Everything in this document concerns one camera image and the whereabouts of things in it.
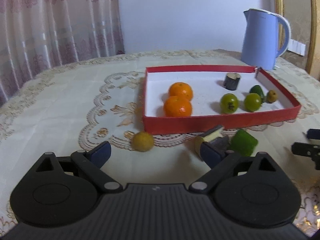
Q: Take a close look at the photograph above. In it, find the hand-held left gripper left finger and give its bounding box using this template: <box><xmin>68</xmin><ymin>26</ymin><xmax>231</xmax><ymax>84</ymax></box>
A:
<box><xmin>35</xmin><ymin>141</ymin><xmax>123</xmax><ymax>193</ymax></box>

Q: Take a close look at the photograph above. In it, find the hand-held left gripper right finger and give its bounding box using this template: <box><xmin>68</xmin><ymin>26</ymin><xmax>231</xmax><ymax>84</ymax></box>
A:
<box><xmin>189</xmin><ymin>141</ymin><xmax>278</xmax><ymax>194</ymax></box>

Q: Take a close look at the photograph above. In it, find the red shallow cardboard box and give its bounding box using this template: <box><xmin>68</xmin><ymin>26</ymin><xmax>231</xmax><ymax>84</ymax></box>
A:
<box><xmin>142</xmin><ymin>65</ymin><xmax>302</xmax><ymax>135</ymax></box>

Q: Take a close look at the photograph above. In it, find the round yellow fruit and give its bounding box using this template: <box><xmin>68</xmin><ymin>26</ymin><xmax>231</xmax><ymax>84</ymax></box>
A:
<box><xmin>132</xmin><ymin>132</ymin><xmax>155</xmax><ymax>152</ymax></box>

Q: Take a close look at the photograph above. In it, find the green jujube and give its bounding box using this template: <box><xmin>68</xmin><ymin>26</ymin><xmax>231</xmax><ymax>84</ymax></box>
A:
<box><xmin>244</xmin><ymin>93</ymin><xmax>262</xmax><ymax>112</ymax></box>
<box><xmin>219</xmin><ymin>93</ymin><xmax>239</xmax><ymax>114</ymax></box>

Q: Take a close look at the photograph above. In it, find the orange tangerine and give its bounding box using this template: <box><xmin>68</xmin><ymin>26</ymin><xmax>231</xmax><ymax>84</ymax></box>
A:
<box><xmin>169</xmin><ymin>82</ymin><xmax>194</xmax><ymax>101</ymax></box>
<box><xmin>163</xmin><ymin>95</ymin><xmax>193</xmax><ymax>117</ymax></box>

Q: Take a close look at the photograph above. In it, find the dark green oval fruit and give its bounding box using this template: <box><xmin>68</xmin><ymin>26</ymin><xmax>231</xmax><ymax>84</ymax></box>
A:
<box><xmin>249</xmin><ymin>85</ymin><xmax>265</xmax><ymax>102</ymax></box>

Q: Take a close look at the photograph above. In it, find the green pepper piece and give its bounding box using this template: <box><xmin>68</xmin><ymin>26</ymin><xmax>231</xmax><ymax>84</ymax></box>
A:
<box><xmin>229</xmin><ymin>129</ymin><xmax>258</xmax><ymax>157</ymax></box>

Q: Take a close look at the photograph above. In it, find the light blue electric kettle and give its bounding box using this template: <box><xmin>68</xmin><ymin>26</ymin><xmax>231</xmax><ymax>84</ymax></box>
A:
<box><xmin>241</xmin><ymin>9</ymin><xmax>291</xmax><ymax>71</ymax></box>

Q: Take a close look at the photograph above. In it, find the pink patterned sheer curtain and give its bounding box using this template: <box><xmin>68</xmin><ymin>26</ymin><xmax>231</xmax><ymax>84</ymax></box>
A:
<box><xmin>0</xmin><ymin>0</ymin><xmax>125</xmax><ymax>105</ymax></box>

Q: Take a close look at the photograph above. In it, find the white wall switch panel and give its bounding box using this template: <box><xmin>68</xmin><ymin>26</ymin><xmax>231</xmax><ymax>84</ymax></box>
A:
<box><xmin>287</xmin><ymin>39</ymin><xmax>306</xmax><ymax>56</ymax></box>

